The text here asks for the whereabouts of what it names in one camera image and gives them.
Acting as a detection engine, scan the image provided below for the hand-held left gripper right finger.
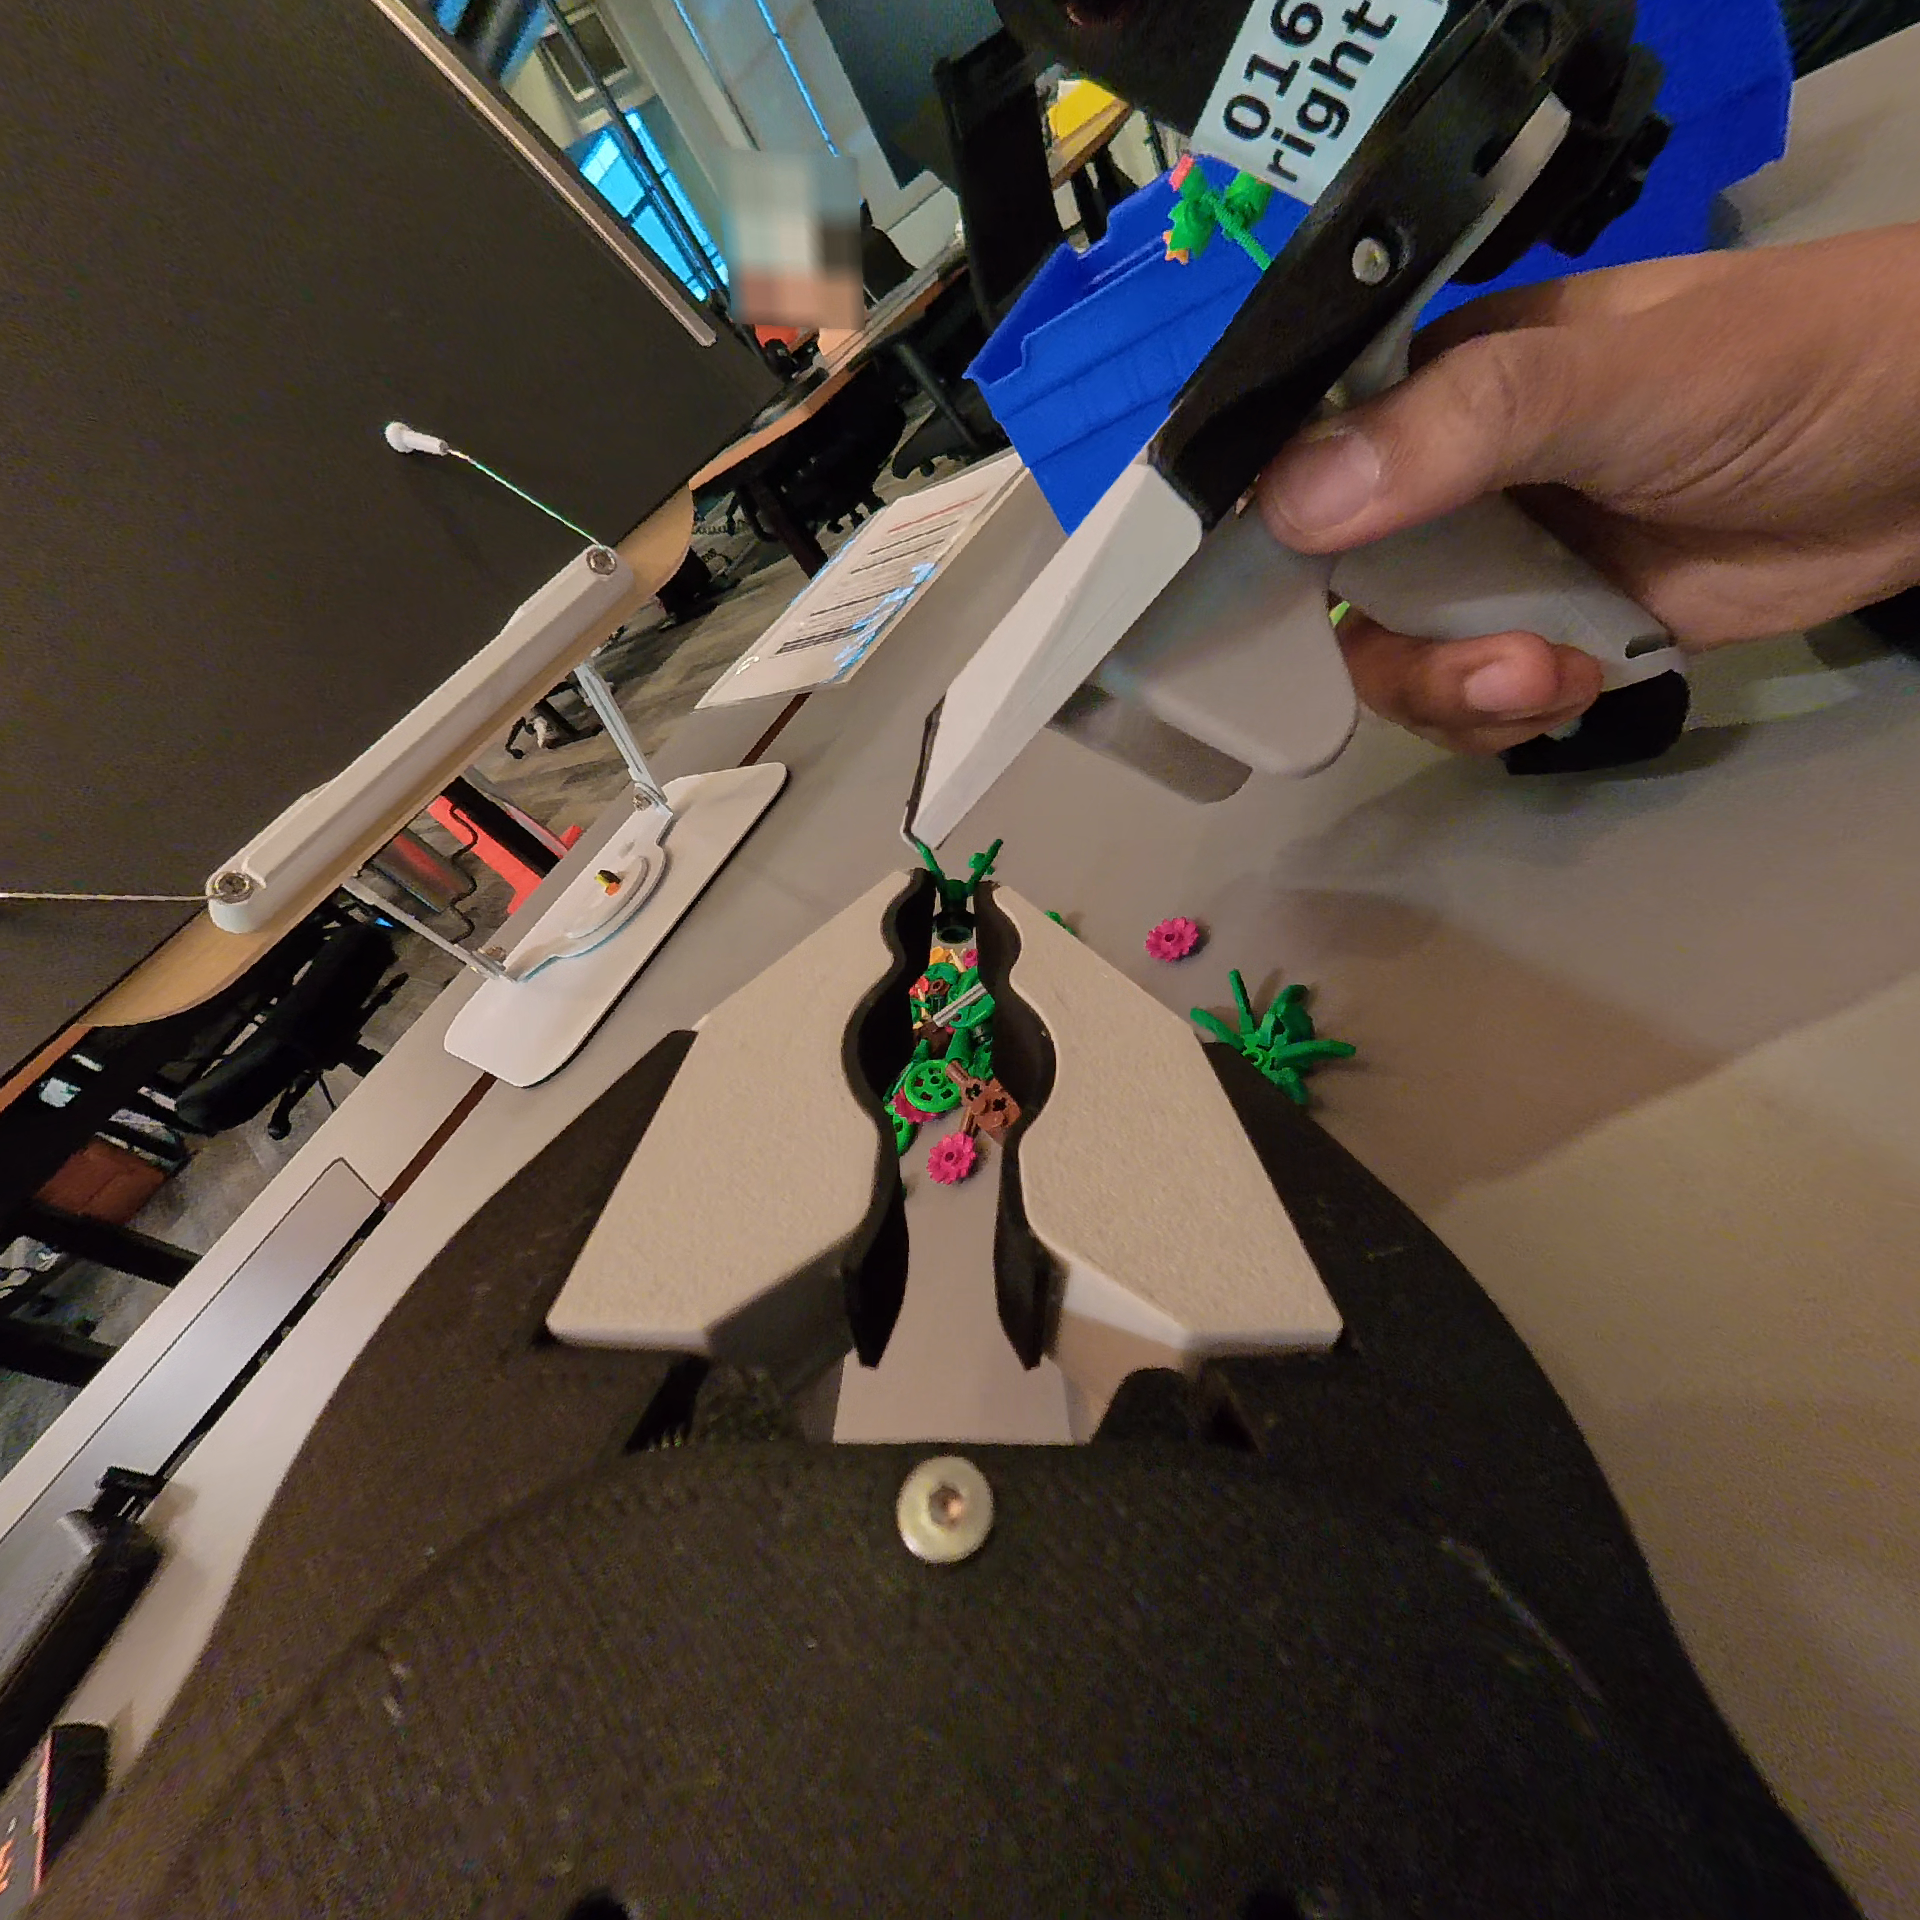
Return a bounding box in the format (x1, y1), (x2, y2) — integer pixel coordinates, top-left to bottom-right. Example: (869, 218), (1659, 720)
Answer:
(973, 881), (1342, 1446)

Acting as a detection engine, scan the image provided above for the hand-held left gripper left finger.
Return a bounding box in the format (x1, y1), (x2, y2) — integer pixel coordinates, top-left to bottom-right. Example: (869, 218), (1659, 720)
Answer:
(547, 865), (934, 1446)

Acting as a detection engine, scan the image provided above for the green toy stem piece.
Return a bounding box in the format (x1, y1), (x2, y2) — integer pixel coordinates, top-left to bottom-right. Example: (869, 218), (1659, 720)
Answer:
(915, 837), (1009, 938)

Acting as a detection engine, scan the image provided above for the green spiky toy plant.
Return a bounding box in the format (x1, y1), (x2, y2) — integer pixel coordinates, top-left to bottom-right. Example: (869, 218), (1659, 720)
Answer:
(1186, 965), (1360, 1106)

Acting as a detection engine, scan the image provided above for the pile of toy brick pieces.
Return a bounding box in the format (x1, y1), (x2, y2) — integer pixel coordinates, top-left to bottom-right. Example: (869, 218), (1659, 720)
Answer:
(887, 924), (1028, 1157)

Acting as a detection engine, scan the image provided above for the person's right hand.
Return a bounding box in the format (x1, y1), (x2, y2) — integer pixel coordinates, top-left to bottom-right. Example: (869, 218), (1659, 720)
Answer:
(1256, 226), (1920, 755)

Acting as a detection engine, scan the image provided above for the laminated paper sheet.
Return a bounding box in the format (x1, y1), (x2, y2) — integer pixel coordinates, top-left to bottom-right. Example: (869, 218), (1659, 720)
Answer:
(699, 456), (1040, 709)

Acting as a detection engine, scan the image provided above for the white metal stand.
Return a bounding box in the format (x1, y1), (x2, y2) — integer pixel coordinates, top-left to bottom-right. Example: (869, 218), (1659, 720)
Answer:
(0, 419), (790, 1092)

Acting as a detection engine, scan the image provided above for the pink toy brick flowerpot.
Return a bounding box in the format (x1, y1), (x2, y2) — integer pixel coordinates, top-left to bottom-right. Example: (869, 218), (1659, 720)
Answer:
(1162, 150), (1280, 270)

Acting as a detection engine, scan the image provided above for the blue plastic bin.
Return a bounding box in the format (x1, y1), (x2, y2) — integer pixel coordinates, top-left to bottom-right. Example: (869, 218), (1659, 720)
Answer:
(967, 0), (1793, 535)

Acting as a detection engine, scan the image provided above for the black office chair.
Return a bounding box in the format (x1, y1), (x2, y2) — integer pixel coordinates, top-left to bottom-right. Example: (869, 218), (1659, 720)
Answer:
(930, 30), (1094, 325)

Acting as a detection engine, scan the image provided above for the black display board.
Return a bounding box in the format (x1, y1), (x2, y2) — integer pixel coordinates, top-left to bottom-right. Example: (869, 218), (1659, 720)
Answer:
(0, 0), (821, 1078)

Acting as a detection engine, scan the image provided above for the flat black box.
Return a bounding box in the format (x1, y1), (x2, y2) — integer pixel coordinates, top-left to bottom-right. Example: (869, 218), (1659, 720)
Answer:
(0, 1468), (164, 1779)

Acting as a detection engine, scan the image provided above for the small black pack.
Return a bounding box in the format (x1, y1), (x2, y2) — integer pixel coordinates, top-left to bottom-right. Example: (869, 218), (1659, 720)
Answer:
(0, 1723), (112, 1911)

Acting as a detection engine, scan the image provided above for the red metal frame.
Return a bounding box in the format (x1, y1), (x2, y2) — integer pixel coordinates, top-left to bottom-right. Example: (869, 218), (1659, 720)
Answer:
(426, 795), (582, 907)

